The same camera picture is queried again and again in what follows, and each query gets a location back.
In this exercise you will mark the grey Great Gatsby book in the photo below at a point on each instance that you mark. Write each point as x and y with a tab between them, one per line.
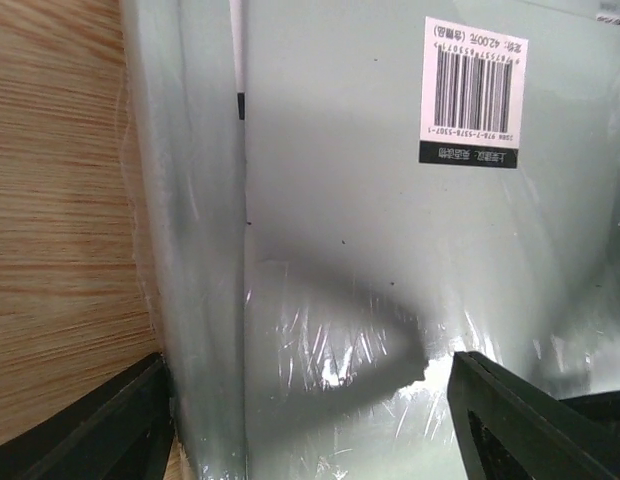
341	195

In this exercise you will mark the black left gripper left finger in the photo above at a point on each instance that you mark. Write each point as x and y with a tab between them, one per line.
121	430

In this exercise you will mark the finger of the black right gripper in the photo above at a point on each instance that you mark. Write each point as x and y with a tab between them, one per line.
602	408

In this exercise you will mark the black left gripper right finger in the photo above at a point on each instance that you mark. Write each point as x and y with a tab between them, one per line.
506	428

